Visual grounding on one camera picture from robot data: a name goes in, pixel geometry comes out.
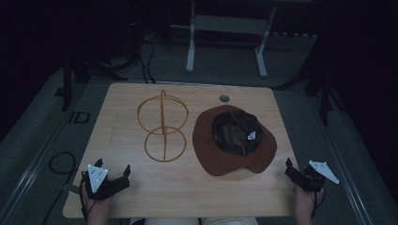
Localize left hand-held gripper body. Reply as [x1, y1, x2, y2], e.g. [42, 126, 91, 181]
[81, 163, 130, 202]

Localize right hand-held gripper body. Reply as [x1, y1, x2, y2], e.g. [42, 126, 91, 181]
[284, 159, 340, 193]

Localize person's left hand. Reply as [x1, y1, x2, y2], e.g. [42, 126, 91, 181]
[82, 193, 115, 218]

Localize person's right hand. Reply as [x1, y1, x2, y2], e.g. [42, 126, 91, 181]
[293, 186, 326, 216]

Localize brown brimmed hat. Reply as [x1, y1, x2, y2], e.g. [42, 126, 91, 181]
[191, 104, 278, 177]

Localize dark tripod stand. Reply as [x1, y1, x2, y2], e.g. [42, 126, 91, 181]
[60, 51, 142, 113]
[276, 62, 346, 127]

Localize white metal stand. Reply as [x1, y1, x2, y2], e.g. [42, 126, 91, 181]
[185, 0, 279, 79]

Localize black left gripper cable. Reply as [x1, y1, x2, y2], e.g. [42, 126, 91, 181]
[79, 177, 92, 223]

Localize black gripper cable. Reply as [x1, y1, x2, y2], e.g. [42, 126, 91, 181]
[79, 177, 92, 223]
[310, 187, 327, 219]

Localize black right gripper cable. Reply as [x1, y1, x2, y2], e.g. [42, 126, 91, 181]
[310, 187, 327, 219]

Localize grey table edge bracket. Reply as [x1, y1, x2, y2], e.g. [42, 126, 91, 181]
[61, 183, 82, 195]

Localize black looped floor cable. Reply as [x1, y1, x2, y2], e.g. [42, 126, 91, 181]
[48, 151, 77, 225]

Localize black rectangular floor frame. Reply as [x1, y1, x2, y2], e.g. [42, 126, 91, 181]
[68, 111, 92, 125]

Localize gold wire hat stand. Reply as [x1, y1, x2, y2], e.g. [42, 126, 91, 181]
[136, 88, 190, 163]

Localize black hanging cables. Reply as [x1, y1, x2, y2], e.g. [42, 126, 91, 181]
[139, 38, 157, 85]

